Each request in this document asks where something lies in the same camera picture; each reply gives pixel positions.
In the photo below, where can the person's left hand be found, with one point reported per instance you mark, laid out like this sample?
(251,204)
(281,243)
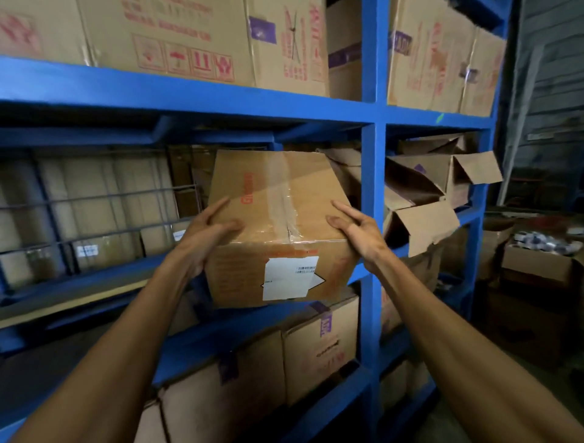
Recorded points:
(200,242)

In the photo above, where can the person's right hand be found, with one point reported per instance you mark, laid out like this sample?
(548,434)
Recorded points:
(365,239)

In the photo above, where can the person's left thumb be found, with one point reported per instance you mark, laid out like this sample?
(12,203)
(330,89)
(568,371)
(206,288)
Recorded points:
(230,226)

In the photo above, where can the person's right thumb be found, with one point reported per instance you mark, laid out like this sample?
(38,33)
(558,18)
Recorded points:
(336,223)

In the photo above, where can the taped cardboard box white label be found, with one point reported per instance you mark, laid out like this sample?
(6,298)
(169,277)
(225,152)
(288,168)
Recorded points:
(283,201)

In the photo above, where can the person's right forearm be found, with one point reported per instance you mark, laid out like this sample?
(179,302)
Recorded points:
(461,360)

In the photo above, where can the person's left forearm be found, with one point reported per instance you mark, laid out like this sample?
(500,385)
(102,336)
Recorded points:
(114,360)

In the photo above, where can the dark brown cardboard box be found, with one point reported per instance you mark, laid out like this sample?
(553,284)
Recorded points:
(191,178)

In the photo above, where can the open cardboard box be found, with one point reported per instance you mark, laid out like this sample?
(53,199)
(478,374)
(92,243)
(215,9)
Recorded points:
(424,223)
(433,142)
(451,175)

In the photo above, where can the blue metal shelving rack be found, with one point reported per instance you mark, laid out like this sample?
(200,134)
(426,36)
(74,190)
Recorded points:
(375,137)

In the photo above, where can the small cardboard box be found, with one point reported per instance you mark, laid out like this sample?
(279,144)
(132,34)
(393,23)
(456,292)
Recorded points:
(388,315)

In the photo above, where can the plain cardboard box white sticker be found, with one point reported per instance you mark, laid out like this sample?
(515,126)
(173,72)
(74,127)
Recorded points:
(109,214)

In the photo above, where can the cardboard box purple label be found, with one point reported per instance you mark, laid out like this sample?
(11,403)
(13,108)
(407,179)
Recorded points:
(319,347)

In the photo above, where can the cardboard box purple tape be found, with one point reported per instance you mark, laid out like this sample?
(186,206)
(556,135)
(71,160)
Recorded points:
(344,54)

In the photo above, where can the large cardboard box dark tape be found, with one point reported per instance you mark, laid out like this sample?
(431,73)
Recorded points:
(219,401)

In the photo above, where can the flat cardboard sheet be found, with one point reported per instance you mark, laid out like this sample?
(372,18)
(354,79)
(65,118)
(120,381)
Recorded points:
(68,301)

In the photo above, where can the tall cardboard box red print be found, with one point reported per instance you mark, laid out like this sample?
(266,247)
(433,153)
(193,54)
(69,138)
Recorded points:
(438,54)

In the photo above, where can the large cardboard box red symbols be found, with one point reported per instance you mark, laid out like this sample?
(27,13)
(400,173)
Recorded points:
(182,32)

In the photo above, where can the grey metal pole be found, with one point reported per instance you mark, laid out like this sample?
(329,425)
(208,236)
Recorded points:
(520,128)

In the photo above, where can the cardboard box of silver cans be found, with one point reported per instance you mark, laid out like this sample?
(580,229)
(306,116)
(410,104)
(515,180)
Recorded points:
(543,260)

